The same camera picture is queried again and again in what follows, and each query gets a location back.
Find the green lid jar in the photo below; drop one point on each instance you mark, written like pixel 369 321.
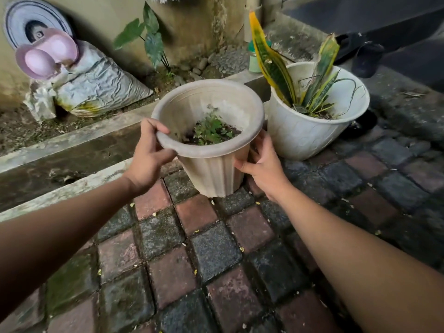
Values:
pixel 254 62

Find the pink plastic container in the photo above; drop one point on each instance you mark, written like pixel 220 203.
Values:
pixel 52 51

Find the person's right forearm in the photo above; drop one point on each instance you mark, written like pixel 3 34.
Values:
pixel 364 270

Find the green leafy plant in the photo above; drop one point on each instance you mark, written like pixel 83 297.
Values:
pixel 152 45

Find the round stone slab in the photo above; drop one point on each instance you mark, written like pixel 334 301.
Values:
pixel 230 60

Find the person's left forearm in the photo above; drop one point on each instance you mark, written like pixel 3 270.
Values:
pixel 62 232

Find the person's right hand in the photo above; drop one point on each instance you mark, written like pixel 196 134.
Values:
pixel 267 169

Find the person's left hand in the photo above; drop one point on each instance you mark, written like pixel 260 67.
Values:
pixel 145 162

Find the tall white ribbed pot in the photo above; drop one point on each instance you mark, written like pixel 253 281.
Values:
pixel 211 173

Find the white drain pipe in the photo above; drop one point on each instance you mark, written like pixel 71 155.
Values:
pixel 252 17

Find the white crumpled sack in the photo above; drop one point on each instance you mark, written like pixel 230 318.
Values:
pixel 100 86

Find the round metal lid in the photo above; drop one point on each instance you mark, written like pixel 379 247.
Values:
pixel 20 17

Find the small black plant pot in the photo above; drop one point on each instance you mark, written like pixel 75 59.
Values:
pixel 364 124

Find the dark steps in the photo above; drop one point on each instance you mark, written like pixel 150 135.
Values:
pixel 364 17

